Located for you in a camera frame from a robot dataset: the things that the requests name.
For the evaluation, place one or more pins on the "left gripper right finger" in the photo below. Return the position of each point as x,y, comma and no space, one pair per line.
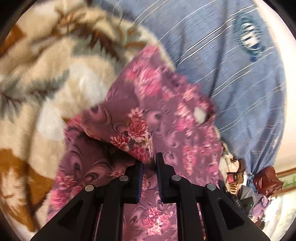
207,212

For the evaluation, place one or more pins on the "red plastic bag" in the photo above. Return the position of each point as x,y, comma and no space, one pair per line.
266,182

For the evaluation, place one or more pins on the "blue plaid pillow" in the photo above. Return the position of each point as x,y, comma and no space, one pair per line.
227,49

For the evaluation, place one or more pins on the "pink floral garment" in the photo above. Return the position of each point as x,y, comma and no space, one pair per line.
149,109

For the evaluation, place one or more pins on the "red packet on bed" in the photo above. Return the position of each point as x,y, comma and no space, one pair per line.
232,180

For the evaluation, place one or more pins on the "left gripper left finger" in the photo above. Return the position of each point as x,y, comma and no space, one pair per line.
96,213

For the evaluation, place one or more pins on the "beige leaf pattern blanket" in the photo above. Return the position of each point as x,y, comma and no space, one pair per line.
59,58

